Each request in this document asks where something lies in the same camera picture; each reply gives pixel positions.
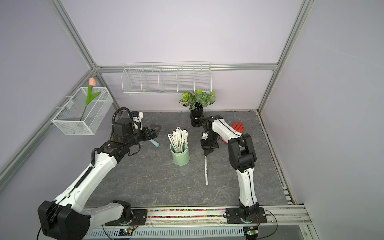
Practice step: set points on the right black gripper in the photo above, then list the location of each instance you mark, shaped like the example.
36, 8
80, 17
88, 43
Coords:
206, 148

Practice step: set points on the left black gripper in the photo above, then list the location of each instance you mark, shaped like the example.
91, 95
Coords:
154, 134

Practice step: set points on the green cylindrical storage cup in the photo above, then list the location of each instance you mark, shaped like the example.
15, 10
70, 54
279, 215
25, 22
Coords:
180, 159

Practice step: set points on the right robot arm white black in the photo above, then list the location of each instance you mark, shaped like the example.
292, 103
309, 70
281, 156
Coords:
242, 157

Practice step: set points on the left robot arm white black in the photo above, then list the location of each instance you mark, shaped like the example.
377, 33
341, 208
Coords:
65, 218

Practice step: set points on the bundle of wrapped white straws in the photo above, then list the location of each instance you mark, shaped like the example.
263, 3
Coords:
179, 140

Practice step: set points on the teal garden trowel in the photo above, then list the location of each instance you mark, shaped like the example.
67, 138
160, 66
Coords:
156, 144

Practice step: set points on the red work glove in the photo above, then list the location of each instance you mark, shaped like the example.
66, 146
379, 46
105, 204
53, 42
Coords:
238, 126

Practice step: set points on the black vase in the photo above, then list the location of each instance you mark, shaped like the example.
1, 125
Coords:
197, 115

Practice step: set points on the green artificial plant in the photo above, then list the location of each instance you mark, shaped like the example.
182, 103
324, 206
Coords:
197, 100

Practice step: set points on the pink artificial tulip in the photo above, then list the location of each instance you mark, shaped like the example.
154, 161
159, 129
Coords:
90, 95

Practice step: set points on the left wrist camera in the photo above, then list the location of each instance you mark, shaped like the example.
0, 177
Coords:
125, 123

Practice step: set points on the white wire wall shelf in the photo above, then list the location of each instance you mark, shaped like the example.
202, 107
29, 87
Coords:
166, 77

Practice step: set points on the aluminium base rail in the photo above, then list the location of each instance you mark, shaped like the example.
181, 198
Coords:
218, 216

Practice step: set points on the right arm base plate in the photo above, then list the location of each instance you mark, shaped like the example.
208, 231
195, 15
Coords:
241, 215

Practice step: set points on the white mesh wall basket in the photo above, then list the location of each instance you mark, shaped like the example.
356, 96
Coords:
67, 120

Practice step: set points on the white slotted cable duct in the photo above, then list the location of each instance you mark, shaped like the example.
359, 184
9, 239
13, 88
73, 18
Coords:
164, 233

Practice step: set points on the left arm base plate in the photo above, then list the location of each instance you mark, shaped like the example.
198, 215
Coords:
138, 218

